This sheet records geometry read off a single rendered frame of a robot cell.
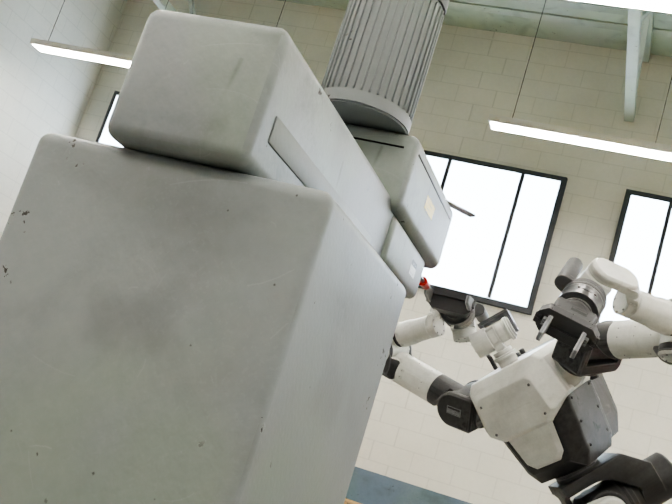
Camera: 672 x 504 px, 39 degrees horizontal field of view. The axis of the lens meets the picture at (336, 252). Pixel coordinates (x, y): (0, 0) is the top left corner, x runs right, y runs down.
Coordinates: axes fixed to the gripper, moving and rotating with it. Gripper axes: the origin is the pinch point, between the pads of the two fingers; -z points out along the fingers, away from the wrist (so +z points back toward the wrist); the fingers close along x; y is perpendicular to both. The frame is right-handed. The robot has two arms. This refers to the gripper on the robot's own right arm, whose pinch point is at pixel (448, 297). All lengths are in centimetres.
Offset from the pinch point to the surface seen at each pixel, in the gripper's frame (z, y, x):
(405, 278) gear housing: -35.2, 5.2, -2.3
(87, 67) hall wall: 685, -321, -665
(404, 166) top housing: -58, -12, -2
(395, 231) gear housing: -53, 0, -2
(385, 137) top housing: -59, -17, -8
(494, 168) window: 709, -292, -147
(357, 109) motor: -66, -19, -12
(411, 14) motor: -66, -40, -7
